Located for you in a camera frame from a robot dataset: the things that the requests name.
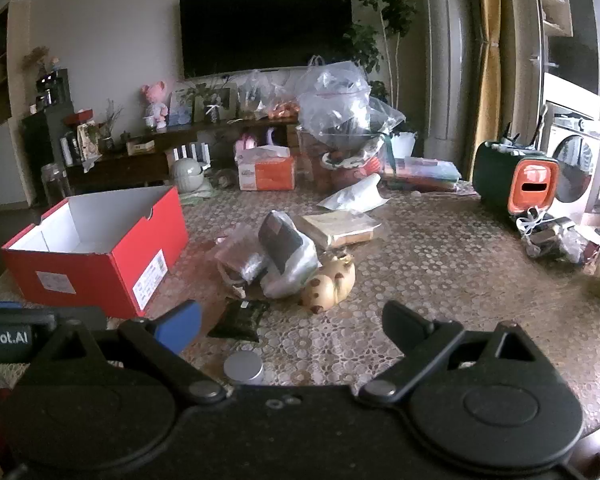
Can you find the white router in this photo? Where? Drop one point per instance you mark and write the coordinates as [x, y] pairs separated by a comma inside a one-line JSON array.
[[190, 152]]

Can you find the small cardboard box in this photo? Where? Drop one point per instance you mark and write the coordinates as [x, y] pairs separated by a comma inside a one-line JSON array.
[[141, 147]]

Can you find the small glass jar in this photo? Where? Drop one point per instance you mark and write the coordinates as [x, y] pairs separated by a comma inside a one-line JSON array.
[[224, 177]]

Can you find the wooden television cabinet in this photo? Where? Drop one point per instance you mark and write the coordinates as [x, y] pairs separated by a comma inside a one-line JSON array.
[[130, 165]]

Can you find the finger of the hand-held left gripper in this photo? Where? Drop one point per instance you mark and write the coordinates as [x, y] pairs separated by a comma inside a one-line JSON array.
[[10, 335]]

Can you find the brown packet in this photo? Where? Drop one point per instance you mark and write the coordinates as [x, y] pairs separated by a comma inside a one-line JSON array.
[[337, 227]]

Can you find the red shoe box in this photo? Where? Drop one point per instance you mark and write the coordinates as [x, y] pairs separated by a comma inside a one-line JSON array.
[[80, 265]]

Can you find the pink doll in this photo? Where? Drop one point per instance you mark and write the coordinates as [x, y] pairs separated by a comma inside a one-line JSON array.
[[156, 102]]

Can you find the grey green ribbed bowl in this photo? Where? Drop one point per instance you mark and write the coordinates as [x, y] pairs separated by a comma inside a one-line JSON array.
[[195, 187], [190, 169]]

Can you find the black television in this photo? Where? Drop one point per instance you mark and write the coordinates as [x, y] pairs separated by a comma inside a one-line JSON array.
[[265, 27]]

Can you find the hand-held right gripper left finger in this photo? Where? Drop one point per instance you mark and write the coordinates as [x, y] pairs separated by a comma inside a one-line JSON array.
[[180, 322]]

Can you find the wooden photo frame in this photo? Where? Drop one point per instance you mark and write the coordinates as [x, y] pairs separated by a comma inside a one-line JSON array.
[[217, 102]]

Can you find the large clear bag of oranges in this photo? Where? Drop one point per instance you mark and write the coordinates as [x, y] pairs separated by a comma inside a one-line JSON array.
[[320, 160]]

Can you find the large clear plastic bag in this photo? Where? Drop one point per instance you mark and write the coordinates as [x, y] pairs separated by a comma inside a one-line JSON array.
[[345, 105]]

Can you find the pink toy case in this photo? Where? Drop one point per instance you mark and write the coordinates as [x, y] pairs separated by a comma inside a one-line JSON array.
[[245, 142]]

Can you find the potted plant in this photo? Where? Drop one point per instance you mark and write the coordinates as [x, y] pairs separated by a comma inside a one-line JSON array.
[[380, 20]]

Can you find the yellow curtain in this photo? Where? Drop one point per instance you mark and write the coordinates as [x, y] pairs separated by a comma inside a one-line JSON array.
[[490, 60]]

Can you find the grey packet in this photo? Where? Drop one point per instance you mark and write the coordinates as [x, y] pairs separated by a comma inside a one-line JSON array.
[[285, 250]]

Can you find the blue picture frame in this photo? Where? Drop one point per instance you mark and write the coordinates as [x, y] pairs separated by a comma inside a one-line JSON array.
[[181, 105]]

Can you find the green and orange bin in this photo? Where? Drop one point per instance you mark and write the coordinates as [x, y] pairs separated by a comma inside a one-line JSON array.
[[505, 180]]

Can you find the floral paper bag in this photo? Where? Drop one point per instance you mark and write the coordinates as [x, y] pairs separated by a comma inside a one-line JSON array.
[[90, 142]]

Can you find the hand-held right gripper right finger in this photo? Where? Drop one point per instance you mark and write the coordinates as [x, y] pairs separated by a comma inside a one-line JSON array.
[[405, 325]]

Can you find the small clear bag of oranges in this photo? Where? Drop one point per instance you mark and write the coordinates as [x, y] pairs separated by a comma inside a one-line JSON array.
[[275, 102]]

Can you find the purple kettlebell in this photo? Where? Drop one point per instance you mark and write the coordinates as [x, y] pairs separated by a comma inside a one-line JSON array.
[[271, 136]]

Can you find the white bottle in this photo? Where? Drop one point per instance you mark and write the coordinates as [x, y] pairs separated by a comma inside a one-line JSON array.
[[67, 150]]

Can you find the black foil packet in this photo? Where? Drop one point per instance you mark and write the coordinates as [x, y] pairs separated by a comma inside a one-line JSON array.
[[240, 320]]

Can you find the dried flower bunch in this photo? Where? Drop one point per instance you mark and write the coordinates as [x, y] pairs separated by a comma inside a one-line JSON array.
[[42, 60]]

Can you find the large glass jar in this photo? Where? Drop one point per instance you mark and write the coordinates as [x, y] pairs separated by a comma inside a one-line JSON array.
[[55, 185]]

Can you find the orange tissue box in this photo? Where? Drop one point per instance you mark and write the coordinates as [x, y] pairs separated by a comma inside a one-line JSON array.
[[267, 172]]

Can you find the white washing machine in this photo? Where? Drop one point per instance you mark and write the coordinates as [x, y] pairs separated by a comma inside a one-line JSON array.
[[575, 160]]

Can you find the wooden wall shelf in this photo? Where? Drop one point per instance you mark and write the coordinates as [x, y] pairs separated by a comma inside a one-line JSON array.
[[0, 75]]

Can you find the stack of colourful cloths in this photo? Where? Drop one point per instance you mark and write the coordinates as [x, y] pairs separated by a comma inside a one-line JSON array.
[[420, 172]]

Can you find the white standing air conditioner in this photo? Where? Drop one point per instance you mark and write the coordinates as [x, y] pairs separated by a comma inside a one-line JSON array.
[[447, 60]]

